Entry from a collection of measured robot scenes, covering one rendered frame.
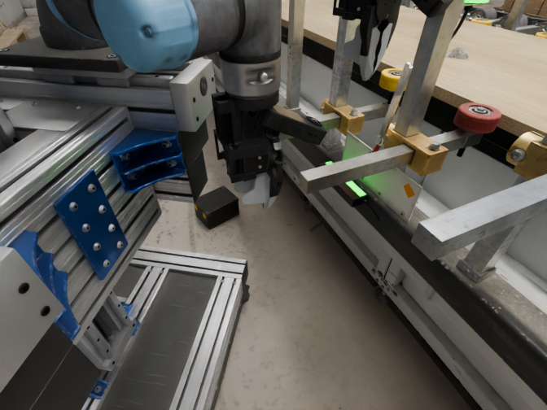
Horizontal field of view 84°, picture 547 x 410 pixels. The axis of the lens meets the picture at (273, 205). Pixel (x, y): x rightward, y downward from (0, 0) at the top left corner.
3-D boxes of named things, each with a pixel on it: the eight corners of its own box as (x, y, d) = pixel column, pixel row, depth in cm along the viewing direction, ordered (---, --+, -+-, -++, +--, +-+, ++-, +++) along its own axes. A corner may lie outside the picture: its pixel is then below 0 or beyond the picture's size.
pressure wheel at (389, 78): (401, 120, 84) (414, 77, 77) (371, 116, 86) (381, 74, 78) (401, 108, 90) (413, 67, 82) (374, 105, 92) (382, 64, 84)
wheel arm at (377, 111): (255, 150, 75) (254, 134, 72) (250, 143, 77) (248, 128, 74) (396, 117, 88) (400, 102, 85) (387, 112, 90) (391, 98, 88)
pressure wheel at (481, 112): (461, 168, 67) (484, 119, 59) (432, 150, 72) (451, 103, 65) (486, 160, 69) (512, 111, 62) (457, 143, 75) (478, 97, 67)
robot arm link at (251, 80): (266, 43, 41) (294, 60, 35) (266, 78, 44) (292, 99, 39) (212, 50, 39) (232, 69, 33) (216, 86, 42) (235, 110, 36)
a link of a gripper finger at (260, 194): (239, 215, 53) (235, 172, 47) (271, 206, 55) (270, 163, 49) (246, 227, 51) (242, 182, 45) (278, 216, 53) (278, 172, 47)
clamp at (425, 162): (421, 176, 60) (430, 154, 57) (377, 145, 70) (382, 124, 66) (442, 170, 62) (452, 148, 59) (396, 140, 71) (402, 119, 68)
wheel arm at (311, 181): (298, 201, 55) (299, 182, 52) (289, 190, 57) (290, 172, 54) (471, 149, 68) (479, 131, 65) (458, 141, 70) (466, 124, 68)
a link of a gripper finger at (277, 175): (260, 186, 51) (259, 141, 46) (270, 184, 52) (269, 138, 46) (272, 203, 48) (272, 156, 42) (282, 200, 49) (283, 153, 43)
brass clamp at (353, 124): (343, 137, 80) (347, 119, 76) (317, 116, 89) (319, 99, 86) (363, 133, 82) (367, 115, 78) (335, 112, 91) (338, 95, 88)
